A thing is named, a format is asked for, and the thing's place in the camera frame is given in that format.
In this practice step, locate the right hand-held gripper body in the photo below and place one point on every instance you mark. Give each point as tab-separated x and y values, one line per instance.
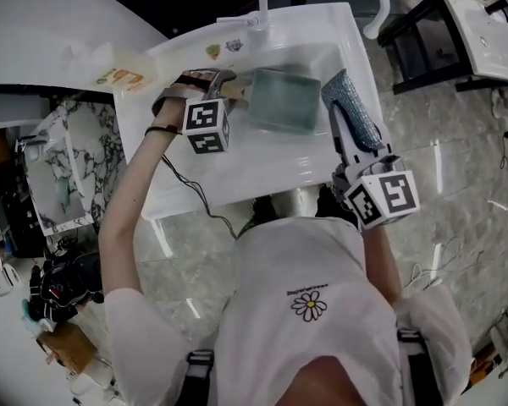
383	193

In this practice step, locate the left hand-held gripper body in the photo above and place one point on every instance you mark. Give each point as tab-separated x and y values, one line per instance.
205	121

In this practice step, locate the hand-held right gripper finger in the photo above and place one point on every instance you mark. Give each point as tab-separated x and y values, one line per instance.
386	146
347	142

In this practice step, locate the grey scrubbing cloth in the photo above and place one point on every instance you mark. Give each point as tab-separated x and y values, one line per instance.
347	95

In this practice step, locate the teal glass tray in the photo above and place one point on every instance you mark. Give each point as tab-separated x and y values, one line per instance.
283	100

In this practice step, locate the person's right forearm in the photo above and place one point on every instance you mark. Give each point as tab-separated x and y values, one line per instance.
379	260

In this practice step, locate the person's left forearm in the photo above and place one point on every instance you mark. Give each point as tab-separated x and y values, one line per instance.
123	210

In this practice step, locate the person's left hand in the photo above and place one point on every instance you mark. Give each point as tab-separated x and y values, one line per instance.
171	114

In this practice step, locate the blue shield sticker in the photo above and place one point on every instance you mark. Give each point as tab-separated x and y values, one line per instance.
233	46

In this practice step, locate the yellow shield sticker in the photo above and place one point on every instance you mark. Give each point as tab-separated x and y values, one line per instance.
213	52

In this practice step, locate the black wristband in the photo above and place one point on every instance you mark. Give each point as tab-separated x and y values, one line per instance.
163	130

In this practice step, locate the black shoe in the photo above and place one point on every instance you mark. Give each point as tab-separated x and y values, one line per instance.
260	216
334	205

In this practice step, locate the white ceramic sink basin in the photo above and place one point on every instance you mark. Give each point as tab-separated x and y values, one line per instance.
254	171

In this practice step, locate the white curved faucet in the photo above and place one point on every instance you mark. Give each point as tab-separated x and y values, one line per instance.
262	19

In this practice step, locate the marble-pattern sink cabinet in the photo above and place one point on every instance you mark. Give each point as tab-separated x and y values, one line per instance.
89	150

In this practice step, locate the black metal stand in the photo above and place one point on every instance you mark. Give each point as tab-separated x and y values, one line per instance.
410	23

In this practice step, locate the white sink with black tap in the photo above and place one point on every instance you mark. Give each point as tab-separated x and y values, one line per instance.
478	36

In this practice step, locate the white daisy-print t-shirt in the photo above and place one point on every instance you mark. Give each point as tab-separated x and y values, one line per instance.
305	332

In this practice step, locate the white curved counter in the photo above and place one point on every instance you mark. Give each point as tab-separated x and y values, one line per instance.
46	23

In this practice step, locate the brown cardboard box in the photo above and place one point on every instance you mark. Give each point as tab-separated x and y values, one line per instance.
67	347

